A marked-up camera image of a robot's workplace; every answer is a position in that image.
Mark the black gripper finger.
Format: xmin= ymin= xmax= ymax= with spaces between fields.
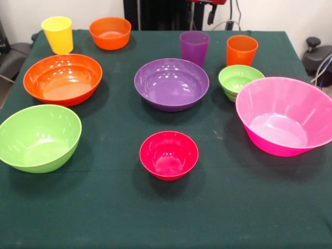
xmin=207 ymin=4 xmax=217 ymax=26

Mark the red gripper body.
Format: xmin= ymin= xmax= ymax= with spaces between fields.
xmin=186 ymin=0 xmax=227 ymax=5

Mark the purple plastic cup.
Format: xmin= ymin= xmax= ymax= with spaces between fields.
xmin=179 ymin=30 xmax=210 ymax=67

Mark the purple plastic bowl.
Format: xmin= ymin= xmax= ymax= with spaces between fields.
xmin=134 ymin=58 xmax=210 ymax=113

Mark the small orange plastic bowl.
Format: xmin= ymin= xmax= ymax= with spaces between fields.
xmin=89 ymin=17 xmax=132 ymax=50

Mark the small red plastic bowl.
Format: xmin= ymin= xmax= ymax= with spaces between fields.
xmin=139 ymin=131 xmax=200 ymax=182

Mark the orange plastic cup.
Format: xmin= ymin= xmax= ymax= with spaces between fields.
xmin=226 ymin=35 xmax=259 ymax=67

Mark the small green plastic bowl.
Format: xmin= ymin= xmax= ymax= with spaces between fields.
xmin=218 ymin=64 xmax=266 ymax=103

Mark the large pink plastic bowl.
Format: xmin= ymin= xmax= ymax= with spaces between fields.
xmin=235 ymin=76 xmax=332 ymax=158

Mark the yellow plastic cup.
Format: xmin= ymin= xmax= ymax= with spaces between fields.
xmin=41 ymin=16 xmax=74 ymax=55

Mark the large orange plastic bowl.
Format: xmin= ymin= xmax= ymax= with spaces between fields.
xmin=23 ymin=53 xmax=103 ymax=107

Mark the dark green tablecloth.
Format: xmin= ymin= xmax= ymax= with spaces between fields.
xmin=0 ymin=29 xmax=332 ymax=249

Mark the grey office chair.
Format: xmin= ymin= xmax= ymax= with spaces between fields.
xmin=0 ymin=17 xmax=39 ymax=84

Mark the large green plastic bowl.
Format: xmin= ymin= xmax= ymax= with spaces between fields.
xmin=0 ymin=104 xmax=82 ymax=174

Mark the black hanging cable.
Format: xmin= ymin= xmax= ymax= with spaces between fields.
xmin=234 ymin=0 xmax=244 ymax=22

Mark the white and blue cable bundle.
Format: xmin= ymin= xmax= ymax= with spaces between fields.
xmin=311 ymin=56 xmax=332 ymax=89

